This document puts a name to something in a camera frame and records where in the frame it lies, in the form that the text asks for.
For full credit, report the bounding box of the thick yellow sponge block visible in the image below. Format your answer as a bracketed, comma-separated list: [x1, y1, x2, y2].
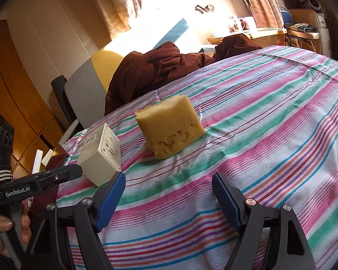
[135, 95, 205, 160]

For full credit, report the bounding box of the dark red tin box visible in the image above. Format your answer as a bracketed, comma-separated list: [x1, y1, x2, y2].
[30, 144, 68, 216]

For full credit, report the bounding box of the beige carton with text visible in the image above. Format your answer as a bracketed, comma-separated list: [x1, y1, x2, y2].
[77, 123, 121, 187]

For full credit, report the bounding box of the maroon blanket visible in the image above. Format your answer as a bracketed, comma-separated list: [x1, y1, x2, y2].
[105, 34, 262, 115]

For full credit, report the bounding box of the grey yellow chair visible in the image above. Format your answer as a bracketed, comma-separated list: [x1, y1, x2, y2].
[51, 43, 130, 129]

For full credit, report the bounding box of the mug on windowsill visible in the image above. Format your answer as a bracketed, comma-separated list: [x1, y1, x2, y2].
[236, 18, 247, 32]

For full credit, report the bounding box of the patterned window curtain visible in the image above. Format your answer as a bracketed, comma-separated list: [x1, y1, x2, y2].
[248, 0, 284, 29]

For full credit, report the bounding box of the wooden side table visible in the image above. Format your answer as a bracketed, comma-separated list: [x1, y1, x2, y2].
[288, 9, 331, 57]

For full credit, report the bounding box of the striped bed cloth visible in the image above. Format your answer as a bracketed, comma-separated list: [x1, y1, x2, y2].
[56, 44, 338, 270]

